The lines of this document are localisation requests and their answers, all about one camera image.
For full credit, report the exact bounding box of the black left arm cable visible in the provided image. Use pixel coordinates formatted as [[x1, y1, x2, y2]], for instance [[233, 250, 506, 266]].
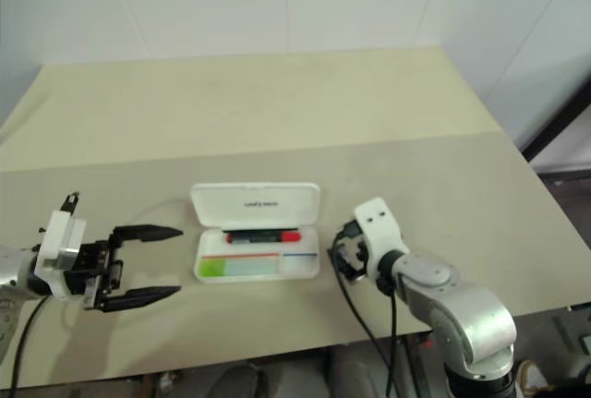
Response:
[[7, 295, 51, 392]]

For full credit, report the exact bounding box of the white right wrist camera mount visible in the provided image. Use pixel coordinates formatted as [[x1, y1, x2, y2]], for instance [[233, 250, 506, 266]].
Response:
[[353, 196, 411, 280]]

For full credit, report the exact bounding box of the brown table leg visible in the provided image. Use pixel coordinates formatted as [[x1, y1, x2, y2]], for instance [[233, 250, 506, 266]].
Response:
[[137, 372, 162, 398]]

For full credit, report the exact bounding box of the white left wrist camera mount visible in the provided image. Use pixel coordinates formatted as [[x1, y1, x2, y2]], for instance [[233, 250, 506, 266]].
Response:
[[33, 191, 88, 299]]

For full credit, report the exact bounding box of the red and black marker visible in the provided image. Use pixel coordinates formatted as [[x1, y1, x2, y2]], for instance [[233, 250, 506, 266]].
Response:
[[224, 229, 303, 246]]

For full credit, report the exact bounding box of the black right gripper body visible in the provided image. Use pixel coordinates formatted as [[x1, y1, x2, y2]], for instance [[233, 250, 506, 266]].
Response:
[[333, 218, 371, 284]]

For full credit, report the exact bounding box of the white hinged pencil case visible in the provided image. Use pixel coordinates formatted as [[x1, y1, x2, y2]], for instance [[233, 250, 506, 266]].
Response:
[[189, 181, 322, 285]]

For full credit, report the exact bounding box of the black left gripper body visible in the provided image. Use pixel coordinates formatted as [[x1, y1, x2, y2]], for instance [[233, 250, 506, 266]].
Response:
[[63, 237, 126, 311]]

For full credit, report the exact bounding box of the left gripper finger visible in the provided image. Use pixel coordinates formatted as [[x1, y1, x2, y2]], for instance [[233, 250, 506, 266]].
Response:
[[107, 223, 185, 248], [93, 284, 183, 314]]

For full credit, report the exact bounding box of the dark rounded shape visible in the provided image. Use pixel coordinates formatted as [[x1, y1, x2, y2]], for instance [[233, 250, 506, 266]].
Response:
[[215, 362, 272, 398]]

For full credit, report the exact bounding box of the black metal frame bar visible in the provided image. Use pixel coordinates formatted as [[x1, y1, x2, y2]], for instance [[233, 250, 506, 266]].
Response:
[[520, 87, 591, 164]]

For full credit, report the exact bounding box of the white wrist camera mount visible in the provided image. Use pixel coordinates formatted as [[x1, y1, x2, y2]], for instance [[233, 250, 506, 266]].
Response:
[[353, 196, 411, 280], [33, 191, 88, 299]]

